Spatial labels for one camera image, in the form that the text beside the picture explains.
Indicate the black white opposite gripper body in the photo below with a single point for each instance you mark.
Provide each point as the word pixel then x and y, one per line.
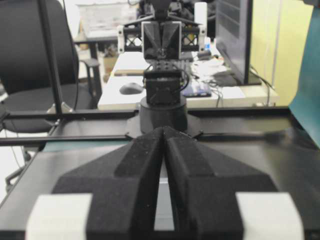
pixel 161 40

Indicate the black computer mouse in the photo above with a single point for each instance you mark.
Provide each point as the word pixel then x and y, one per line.
pixel 131 88

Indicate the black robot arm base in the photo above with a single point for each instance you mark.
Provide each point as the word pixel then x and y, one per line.
pixel 164 104

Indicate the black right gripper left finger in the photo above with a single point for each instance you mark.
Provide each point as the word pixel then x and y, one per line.
pixel 113 197

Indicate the white desk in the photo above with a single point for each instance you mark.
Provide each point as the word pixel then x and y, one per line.
pixel 219 96

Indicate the black office chair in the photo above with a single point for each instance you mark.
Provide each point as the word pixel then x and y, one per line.
pixel 23 62

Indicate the black computer monitor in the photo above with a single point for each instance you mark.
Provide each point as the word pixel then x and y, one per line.
pixel 233 34

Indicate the black metal frame post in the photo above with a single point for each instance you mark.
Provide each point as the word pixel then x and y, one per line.
pixel 60 106

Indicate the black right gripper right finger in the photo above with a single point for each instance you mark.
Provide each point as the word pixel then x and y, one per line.
pixel 224 198

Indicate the teal cloth backdrop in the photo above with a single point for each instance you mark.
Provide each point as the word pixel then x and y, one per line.
pixel 305 106

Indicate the blue patterned pouch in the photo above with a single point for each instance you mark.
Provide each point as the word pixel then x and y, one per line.
pixel 197 90

